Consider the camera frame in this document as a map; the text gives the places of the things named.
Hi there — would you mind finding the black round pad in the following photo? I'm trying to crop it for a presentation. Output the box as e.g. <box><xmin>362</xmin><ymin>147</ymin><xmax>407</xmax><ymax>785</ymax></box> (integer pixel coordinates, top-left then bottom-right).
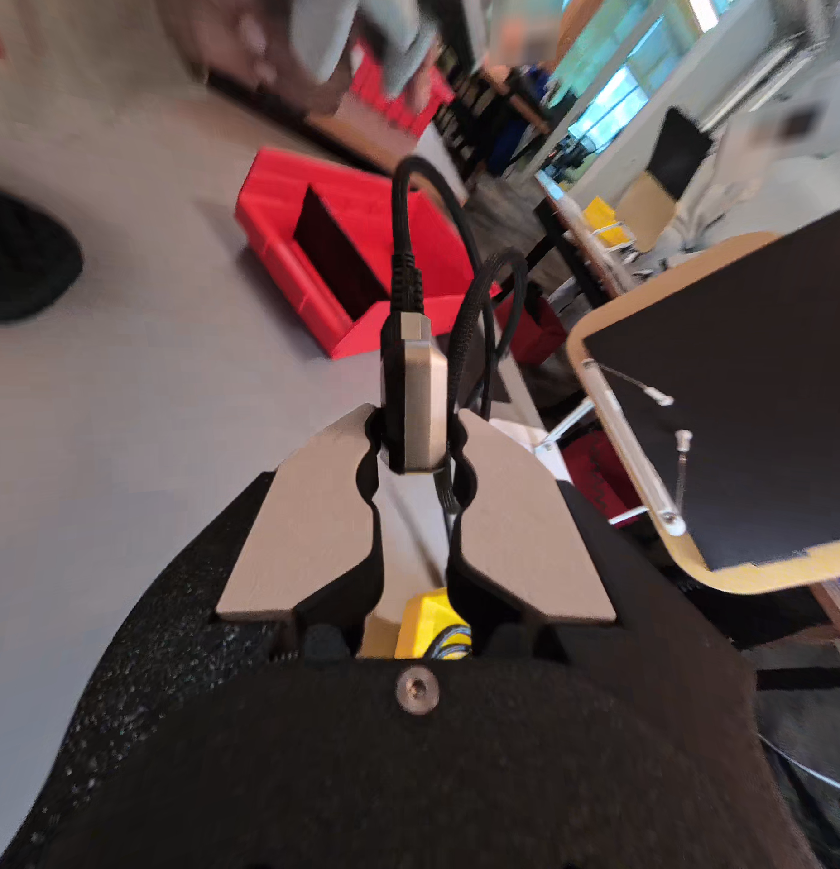
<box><xmin>0</xmin><ymin>183</ymin><xmax>85</xmax><ymax>324</ymax></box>

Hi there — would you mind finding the black board with wooden rim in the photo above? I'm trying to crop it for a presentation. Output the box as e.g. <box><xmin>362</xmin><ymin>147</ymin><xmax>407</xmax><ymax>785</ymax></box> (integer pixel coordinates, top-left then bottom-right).
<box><xmin>617</xmin><ymin>107</ymin><xmax>714</xmax><ymax>253</ymax></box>
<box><xmin>566</xmin><ymin>204</ymin><xmax>840</xmax><ymax>595</ymax></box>

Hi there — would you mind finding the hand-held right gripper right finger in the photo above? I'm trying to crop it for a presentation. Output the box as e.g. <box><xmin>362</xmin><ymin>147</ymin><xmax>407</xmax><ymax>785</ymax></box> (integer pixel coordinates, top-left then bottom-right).
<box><xmin>447</xmin><ymin>407</ymin><xmax>618</xmax><ymax>629</ymax></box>

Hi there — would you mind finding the grey usb hub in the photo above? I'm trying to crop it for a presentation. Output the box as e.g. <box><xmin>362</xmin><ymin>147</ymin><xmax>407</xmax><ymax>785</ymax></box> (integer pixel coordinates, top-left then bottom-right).
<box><xmin>381</xmin><ymin>311</ymin><xmax>450</xmax><ymax>475</ymax></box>

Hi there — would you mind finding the yellow plastic bin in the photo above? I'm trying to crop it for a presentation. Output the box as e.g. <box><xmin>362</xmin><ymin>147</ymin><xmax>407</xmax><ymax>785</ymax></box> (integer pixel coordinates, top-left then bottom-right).
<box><xmin>583</xmin><ymin>197</ymin><xmax>633</xmax><ymax>247</ymax></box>
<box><xmin>394</xmin><ymin>588</ymin><xmax>474</xmax><ymax>661</ymax></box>

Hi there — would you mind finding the long red plastic bin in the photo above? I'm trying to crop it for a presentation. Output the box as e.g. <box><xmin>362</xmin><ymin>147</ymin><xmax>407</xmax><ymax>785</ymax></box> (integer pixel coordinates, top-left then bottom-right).
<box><xmin>350</xmin><ymin>41</ymin><xmax>456</xmax><ymax>137</ymax></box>

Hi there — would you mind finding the brown office desk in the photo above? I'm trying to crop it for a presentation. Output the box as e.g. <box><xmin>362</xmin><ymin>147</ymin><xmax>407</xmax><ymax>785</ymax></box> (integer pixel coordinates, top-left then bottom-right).
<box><xmin>532</xmin><ymin>170</ymin><xmax>631</xmax><ymax>300</ymax></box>

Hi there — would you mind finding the white-tipped thin cord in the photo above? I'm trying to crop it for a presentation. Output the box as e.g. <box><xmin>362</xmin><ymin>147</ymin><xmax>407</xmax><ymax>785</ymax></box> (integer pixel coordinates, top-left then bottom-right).
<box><xmin>596</xmin><ymin>365</ymin><xmax>675</xmax><ymax>407</ymax></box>
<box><xmin>674</xmin><ymin>429</ymin><xmax>694</xmax><ymax>518</ymax></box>

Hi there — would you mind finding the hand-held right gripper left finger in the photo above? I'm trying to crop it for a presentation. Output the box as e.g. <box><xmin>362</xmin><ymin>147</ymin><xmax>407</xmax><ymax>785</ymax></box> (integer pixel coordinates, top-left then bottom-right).
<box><xmin>216</xmin><ymin>404</ymin><xmax>387</xmax><ymax>632</ymax></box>

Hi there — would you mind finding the black bin divider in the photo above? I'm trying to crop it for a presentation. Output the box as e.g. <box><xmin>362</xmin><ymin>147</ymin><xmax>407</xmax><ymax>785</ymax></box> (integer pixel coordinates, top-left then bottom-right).
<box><xmin>293</xmin><ymin>185</ymin><xmax>391</xmax><ymax>322</ymax></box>

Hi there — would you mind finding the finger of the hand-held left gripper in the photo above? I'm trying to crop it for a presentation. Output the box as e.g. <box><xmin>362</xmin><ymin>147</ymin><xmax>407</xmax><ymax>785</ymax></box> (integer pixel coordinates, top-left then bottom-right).
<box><xmin>288</xmin><ymin>0</ymin><xmax>361</xmax><ymax>84</ymax></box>
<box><xmin>362</xmin><ymin>0</ymin><xmax>440</xmax><ymax>97</ymax></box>

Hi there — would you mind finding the black braided hub cable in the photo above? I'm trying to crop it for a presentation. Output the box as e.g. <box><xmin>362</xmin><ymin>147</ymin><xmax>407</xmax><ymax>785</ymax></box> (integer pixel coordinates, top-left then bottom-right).
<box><xmin>391</xmin><ymin>155</ymin><xmax>529</xmax><ymax>537</ymax></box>

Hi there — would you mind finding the red bag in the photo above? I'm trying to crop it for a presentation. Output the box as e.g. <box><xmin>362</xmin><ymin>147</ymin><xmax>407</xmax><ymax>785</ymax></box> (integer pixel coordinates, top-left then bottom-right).
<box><xmin>494</xmin><ymin>291</ymin><xmax>568</xmax><ymax>365</ymax></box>

